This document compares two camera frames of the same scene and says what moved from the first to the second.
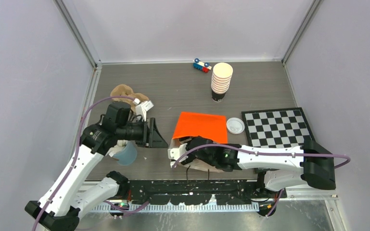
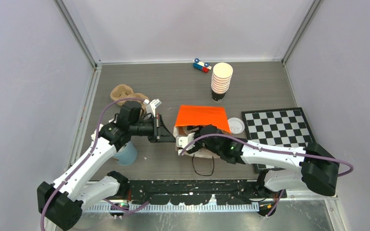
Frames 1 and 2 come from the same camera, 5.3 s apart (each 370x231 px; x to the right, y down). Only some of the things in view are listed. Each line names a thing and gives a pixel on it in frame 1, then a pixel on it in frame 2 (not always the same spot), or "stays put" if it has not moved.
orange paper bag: (197, 165) -> (190, 118)
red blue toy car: (205, 67) stays put
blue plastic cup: (128, 156) stays put
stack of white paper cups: (221, 80) stays put
